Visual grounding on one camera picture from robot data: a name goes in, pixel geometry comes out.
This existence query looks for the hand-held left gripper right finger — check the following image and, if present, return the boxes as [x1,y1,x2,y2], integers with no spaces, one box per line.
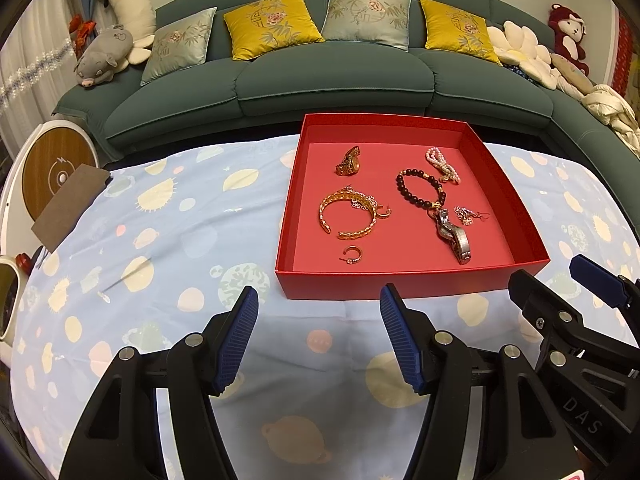
[379,283,581,480]

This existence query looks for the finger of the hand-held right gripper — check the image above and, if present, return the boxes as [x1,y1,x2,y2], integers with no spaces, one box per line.
[507,269,588,356]
[569,254,640,313]

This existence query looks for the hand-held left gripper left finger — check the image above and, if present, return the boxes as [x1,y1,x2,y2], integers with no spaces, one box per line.
[59,285,260,480]

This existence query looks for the red jewelry box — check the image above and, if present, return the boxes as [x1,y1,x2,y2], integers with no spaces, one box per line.
[274,113,552,301]

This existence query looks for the silver metal watch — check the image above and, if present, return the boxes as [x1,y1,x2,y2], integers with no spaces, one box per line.
[434,207,473,266]

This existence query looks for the gold braided bangle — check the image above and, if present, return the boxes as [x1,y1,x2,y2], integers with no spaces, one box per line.
[319,186,378,240]

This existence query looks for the silver flower drop earring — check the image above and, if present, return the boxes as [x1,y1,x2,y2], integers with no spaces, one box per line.
[350,190,377,213]
[453,205,492,225]

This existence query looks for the dark bead bracelet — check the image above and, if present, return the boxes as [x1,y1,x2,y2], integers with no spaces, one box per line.
[396,168,447,211]

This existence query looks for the blue planet print tablecloth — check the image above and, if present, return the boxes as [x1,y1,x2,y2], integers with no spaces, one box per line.
[10,137,640,480]

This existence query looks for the cream knotted blanket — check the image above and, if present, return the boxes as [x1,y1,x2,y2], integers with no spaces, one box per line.
[582,85,640,153]

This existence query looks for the brown round cushion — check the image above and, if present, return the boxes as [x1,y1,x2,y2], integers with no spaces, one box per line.
[550,52,596,96]

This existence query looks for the brown cardboard sheet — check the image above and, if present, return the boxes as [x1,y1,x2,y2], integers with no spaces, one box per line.
[31,164,112,253]

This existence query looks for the white flower cushion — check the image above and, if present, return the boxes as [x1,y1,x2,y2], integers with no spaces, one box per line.
[487,20,563,91]

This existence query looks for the red monkey plush toy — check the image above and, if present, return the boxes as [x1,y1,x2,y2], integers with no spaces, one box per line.
[547,3,591,77]

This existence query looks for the white round wooden-top device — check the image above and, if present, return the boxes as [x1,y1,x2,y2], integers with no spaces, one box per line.
[0,120,98,241]

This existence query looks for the dark green sofa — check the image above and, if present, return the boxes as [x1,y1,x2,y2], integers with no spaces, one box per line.
[52,0,640,181]

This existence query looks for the yellow embroidered pillow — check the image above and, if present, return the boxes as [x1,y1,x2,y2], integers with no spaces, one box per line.
[419,0,503,67]
[223,0,326,62]

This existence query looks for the grey-green embroidered pillow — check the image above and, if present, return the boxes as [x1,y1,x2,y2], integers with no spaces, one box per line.
[321,0,412,51]
[141,7,218,87]

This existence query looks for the grey pig plush toy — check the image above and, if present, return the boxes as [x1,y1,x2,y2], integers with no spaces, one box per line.
[75,27,136,88]

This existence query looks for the white lace curtain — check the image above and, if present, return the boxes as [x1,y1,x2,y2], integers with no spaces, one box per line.
[0,0,86,111]

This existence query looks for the red bow ornament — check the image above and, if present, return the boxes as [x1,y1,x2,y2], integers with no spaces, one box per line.
[68,14,97,58]

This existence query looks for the white long plush toy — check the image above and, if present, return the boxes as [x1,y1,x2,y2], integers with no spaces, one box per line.
[97,0,157,63]

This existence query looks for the pink pearl bracelet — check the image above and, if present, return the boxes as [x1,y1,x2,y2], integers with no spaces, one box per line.
[425,146,461,184]

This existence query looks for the gold amber ring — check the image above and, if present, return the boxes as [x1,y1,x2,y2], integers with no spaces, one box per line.
[335,145,362,177]

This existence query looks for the red wall hanging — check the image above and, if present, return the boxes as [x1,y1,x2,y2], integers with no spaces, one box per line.
[612,15,633,96]

